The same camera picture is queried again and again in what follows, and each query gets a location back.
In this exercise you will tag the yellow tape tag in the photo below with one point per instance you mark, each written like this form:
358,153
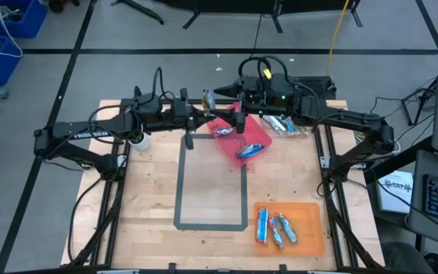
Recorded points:
267,73

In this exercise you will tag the pink plastic bin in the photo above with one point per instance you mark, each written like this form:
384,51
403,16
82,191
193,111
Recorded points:
257,135

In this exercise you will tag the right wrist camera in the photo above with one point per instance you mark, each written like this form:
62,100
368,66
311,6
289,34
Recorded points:
257,88

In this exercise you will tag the brown blue granola bar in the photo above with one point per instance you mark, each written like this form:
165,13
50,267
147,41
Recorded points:
207,99

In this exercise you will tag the black aluminium rig frame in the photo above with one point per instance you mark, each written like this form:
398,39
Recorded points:
224,102

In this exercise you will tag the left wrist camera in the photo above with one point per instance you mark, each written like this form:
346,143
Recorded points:
181,109

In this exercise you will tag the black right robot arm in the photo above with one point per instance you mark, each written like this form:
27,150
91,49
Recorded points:
348,122

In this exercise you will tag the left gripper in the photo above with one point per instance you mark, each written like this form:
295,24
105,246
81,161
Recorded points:
190,114

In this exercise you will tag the white potted plant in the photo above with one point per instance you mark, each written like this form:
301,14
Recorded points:
142,144

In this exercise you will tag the black perforated metal box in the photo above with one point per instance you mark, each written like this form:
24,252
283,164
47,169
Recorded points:
318,85

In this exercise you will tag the clear plastic bin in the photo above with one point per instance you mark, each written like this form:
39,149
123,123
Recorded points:
302,131

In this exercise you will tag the silver granola bar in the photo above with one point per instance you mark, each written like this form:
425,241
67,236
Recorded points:
224,131

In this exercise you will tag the grey desk with keyboard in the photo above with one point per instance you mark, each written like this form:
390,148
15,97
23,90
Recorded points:
418,198

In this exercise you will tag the silver metal corner bracket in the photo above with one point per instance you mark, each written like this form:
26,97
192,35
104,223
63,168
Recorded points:
325,161

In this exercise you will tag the black folding partition screen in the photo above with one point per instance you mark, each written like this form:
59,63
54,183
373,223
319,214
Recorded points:
242,4

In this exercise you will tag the blue white granola bar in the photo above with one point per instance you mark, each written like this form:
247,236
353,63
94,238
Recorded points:
250,150

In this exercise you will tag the white printed paper sheet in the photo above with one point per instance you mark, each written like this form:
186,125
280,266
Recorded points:
394,198

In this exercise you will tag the dark grey bordered mat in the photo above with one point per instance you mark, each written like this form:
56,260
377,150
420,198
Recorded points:
211,227

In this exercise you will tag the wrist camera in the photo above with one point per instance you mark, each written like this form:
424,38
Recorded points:
257,88
181,109

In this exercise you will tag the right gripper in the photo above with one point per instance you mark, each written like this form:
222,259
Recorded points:
257,104

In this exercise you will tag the dark grey office chair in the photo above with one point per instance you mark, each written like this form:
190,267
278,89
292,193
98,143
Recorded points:
405,260

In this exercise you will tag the orange plastic bin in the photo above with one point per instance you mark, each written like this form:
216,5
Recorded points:
306,228

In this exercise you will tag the red green granola bar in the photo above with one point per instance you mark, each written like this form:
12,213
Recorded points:
276,233

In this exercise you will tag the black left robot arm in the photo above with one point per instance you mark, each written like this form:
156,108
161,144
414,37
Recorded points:
101,127

